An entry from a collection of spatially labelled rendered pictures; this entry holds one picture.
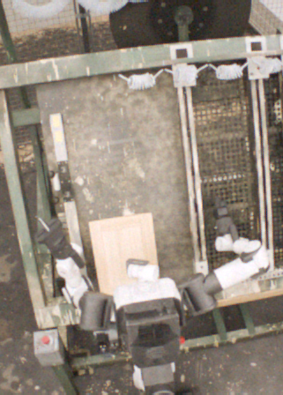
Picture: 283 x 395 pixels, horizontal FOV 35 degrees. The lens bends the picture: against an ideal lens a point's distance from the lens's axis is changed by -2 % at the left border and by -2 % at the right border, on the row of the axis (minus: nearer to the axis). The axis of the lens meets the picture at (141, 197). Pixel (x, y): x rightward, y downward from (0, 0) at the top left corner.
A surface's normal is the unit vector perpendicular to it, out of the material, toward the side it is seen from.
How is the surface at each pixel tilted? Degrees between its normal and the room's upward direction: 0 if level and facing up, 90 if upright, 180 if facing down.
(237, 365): 0
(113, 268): 56
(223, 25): 90
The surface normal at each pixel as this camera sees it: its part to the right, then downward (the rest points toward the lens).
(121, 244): 0.11, 0.23
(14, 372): -0.04, -0.67
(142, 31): 0.16, 0.72
